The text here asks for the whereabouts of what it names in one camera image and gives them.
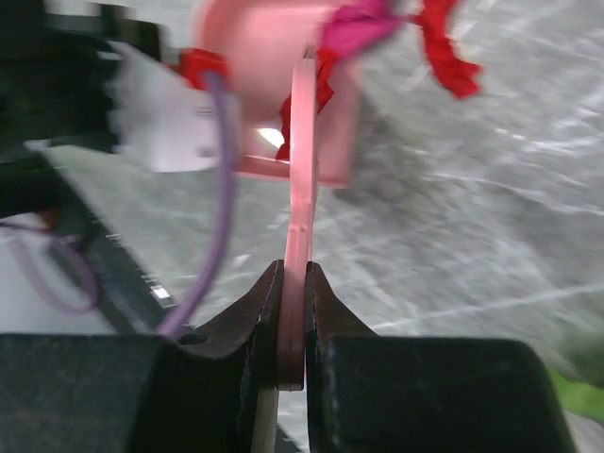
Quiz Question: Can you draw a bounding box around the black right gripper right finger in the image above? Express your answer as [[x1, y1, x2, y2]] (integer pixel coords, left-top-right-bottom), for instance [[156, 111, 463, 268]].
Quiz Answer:
[[304, 263, 576, 452]]

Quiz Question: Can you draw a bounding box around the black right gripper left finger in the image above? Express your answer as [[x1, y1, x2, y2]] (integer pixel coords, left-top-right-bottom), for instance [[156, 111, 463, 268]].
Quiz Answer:
[[1, 261, 283, 452]]

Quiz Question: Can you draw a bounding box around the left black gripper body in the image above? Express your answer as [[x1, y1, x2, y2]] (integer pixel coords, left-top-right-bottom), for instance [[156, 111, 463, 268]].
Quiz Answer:
[[1, 1, 161, 155]]

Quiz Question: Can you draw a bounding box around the pink plastic brush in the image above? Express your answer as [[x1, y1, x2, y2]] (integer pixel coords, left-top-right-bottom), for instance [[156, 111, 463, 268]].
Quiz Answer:
[[276, 48, 316, 392]]

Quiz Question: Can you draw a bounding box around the pink plastic dustpan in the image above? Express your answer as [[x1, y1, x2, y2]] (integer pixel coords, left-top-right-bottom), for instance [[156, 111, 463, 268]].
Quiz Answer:
[[190, 1, 360, 188]]

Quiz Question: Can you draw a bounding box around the large red paper scrap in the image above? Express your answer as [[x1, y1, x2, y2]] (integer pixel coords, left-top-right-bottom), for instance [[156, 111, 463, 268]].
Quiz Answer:
[[276, 47, 339, 161]]

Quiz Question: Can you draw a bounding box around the magenta paper scrap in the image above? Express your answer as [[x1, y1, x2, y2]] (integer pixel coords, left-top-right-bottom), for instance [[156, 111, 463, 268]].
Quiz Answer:
[[319, 0, 407, 59]]

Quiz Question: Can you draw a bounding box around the red paper scrap strip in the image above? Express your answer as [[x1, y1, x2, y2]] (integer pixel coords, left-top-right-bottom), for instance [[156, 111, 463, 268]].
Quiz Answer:
[[413, 0, 481, 99]]

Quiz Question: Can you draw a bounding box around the green plastic tray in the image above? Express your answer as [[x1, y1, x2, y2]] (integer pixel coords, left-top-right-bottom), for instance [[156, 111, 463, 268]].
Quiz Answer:
[[548, 369, 604, 425]]

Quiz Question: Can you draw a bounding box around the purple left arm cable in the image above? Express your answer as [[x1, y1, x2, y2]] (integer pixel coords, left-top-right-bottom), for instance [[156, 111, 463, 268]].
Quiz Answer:
[[0, 70, 237, 336]]

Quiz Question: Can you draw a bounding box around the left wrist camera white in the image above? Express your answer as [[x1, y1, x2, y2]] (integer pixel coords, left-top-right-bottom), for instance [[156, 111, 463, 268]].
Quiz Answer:
[[108, 42, 241, 173]]

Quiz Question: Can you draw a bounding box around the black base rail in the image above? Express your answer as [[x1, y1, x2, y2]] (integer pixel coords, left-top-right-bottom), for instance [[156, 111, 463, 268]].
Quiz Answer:
[[1, 153, 171, 333]]

